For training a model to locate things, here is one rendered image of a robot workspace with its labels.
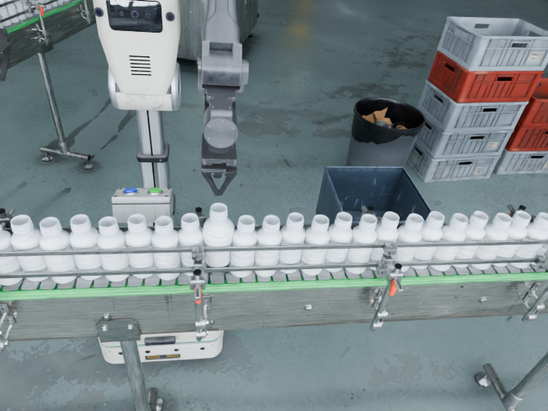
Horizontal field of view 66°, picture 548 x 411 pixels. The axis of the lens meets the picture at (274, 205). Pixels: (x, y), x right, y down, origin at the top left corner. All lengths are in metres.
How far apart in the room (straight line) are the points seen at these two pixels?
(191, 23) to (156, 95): 3.22
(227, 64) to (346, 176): 0.95
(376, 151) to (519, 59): 1.13
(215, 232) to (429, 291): 0.60
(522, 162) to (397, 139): 1.52
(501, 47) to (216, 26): 2.56
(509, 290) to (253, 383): 1.16
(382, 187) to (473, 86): 1.61
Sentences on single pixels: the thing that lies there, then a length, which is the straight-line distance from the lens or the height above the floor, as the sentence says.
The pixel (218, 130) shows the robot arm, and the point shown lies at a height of 1.44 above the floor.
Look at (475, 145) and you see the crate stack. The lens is 3.48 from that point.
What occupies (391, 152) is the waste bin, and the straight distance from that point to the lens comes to 2.73.
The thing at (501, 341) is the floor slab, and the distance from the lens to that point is 2.56.
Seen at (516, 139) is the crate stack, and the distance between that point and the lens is 3.76.
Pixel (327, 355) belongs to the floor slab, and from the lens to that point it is 2.14.
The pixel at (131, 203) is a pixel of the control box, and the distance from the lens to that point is 1.09.
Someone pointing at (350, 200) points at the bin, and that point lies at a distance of 1.68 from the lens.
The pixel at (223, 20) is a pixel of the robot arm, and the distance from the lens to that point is 0.76.
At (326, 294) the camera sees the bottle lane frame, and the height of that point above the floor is 0.95.
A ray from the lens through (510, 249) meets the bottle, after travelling 1.26.
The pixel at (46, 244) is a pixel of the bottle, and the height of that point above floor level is 1.13.
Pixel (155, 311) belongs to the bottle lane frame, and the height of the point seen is 0.92.
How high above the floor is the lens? 1.79
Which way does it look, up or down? 39 degrees down
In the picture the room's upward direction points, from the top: 7 degrees clockwise
